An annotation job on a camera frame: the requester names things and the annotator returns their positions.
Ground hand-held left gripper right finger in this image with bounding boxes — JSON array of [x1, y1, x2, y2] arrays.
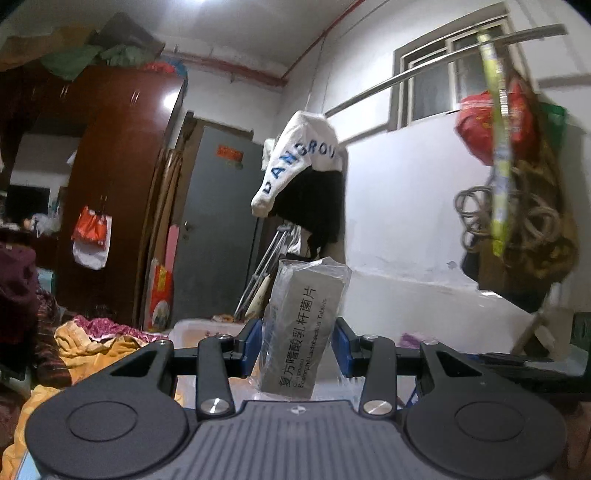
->
[[331, 316, 485, 418]]

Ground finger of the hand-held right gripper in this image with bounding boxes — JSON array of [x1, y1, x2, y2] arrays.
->
[[478, 352, 527, 367]]

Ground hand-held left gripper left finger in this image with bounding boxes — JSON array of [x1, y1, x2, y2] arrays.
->
[[108, 318, 264, 421]]

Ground grey medicine box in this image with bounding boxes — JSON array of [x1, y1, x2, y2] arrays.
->
[[256, 256, 352, 401]]

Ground white plastic storage bin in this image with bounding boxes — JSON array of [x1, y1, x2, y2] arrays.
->
[[168, 318, 252, 352]]

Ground cardboard piece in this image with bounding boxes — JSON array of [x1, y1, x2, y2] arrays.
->
[[512, 281, 573, 356]]

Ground black hanging bag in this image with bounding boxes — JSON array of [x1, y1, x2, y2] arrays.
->
[[462, 249, 548, 312]]

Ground metal crutches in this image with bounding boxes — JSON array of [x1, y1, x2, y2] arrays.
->
[[233, 224, 301, 321]]

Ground red gift bag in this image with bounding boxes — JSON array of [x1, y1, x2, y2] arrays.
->
[[148, 258, 175, 330]]

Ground brown hanging bag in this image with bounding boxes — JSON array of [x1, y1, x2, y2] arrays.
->
[[508, 138, 580, 282]]

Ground grey door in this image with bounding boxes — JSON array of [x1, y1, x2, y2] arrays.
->
[[171, 115, 266, 324]]

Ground pink floral cloth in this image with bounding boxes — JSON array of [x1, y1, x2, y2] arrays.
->
[[76, 315, 155, 343]]

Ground black garment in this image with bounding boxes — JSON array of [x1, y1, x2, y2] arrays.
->
[[268, 168, 346, 259]]

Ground leaning wooden boards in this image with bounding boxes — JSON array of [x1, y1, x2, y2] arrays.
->
[[139, 145, 185, 328]]

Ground yellow blanket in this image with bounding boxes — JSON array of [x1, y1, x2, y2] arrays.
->
[[14, 320, 171, 462]]

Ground yellow-green packet strip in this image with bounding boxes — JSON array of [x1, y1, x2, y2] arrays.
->
[[475, 30, 515, 257]]

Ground white and orange plastic bag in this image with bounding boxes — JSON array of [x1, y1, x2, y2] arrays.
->
[[71, 205, 112, 271]]

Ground red door sticker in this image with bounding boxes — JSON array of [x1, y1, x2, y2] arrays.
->
[[217, 145, 245, 169]]

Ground brown wooden wardrobe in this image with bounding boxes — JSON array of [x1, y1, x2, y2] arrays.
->
[[0, 65, 185, 324]]

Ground white printed garment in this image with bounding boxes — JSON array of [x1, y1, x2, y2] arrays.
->
[[252, 111, 347, 219]]

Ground red plastic bag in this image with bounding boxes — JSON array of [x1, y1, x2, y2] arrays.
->
[[455, 78, 539, 167]]

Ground green bag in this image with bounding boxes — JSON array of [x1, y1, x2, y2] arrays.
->
[[540, 102, 568, 153]]

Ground dark red cloth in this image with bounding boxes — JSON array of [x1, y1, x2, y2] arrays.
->
[[0, 244, 42, 370]]

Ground dark monitor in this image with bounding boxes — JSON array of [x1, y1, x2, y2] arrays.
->
[[4, 185, 51, 224]]

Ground metal hanging rod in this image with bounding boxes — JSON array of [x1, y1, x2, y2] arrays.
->
[[325, 23, 568, 116]]

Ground green cloth bundle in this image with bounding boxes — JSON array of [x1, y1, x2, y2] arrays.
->
[[39, 44, 153, 81]]

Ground dark grey cloth bundle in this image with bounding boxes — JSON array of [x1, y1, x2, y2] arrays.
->
[[88, 11, 164, 56]]

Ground yellow cloth bundle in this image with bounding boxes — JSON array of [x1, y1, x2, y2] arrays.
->
[[0, 25, 98, 70]]

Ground coiled rope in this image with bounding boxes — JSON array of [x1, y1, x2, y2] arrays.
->
[[455, 166, 561, 252]]

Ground window with white frame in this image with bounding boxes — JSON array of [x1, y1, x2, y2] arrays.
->
[[392, 14, 527, 132]]

